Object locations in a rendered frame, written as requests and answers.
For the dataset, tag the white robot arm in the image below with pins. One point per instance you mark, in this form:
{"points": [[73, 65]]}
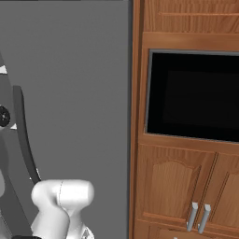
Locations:
{"points": [[62, 199]]}

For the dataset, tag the grey fridge door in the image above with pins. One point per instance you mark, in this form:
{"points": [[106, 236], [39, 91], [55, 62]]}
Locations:
{"points": [[81, 93]]}

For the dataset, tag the wooden cupboard door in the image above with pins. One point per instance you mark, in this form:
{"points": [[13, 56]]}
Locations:
{"points": [[227, 199], [169, 183], [193, 15]]}

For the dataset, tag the wooden upper cupboard door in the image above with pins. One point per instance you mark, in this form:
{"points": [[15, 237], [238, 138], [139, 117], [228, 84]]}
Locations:
{"points": [[193, 15]]}

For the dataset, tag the black built-in oven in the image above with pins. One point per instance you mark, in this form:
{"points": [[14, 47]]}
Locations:
{"points": [[193, 96]]}

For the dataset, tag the wooden drawer front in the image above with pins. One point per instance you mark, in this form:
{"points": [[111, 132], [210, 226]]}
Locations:
{"points": [[199, 235]]}

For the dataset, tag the wooden cabinet frame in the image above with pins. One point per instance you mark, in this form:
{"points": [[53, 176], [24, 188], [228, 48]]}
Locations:
{"points": [[137, 93]]}

